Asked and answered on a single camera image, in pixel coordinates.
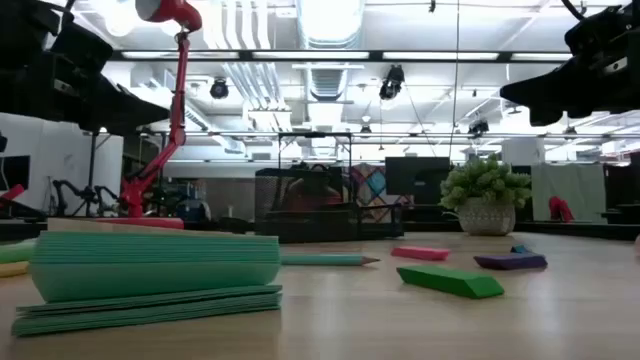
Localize teal sticky note pad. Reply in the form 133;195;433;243
10;217;284;337

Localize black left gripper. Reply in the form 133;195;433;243
0;49;171;137

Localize black mesh desk organizer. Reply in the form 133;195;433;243
253;167;405;245

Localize red angled bar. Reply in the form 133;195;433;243
0;183;25;209

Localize black metal frame stand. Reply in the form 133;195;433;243
277;131;354;171

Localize pale green curtain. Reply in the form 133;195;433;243
530;163;607;222

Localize black background robot arms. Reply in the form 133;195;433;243
52;179;121;217

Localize green eraser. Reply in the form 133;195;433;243
396;264;505;300

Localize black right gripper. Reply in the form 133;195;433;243
499;2;640;127

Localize small black screen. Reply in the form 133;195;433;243
0;154;31;191

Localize small red background object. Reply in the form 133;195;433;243
548;195;576;224

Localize pink eraser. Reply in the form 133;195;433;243
390;245;451;262

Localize purple eraser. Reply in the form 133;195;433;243
473;252;549;272

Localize colourful patterned panel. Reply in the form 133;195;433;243
349;164;415;224

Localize person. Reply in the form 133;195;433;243
287;164;346;211

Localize red desk lamp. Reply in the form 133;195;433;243
94;0;204;230

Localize large black monitor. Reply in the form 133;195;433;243
384;156;451;206

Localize teal pencil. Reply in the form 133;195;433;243
279;253;381;267

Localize green plant in white pot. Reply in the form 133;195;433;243
438;153;533;237

